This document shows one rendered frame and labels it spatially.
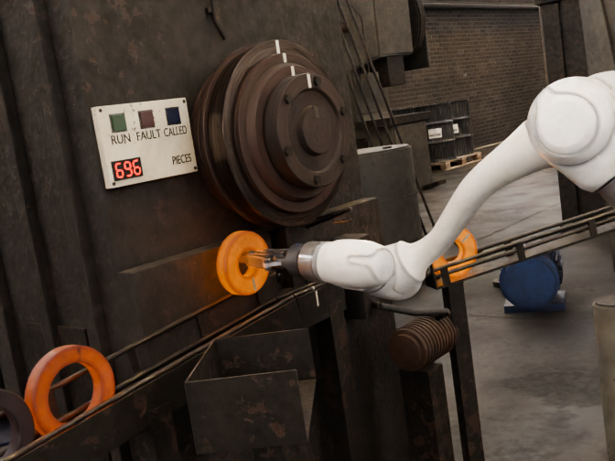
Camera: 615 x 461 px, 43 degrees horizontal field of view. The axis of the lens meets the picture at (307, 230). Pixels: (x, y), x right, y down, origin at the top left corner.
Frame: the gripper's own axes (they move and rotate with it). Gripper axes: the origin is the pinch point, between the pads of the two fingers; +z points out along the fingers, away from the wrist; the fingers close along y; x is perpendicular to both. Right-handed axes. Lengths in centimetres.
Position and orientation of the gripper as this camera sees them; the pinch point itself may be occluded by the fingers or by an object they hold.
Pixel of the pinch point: (243, 256)
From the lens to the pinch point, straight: 188.4
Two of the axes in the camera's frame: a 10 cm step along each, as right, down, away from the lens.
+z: -7.7, -0.3, 6.4
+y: 6.3, -2.1, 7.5
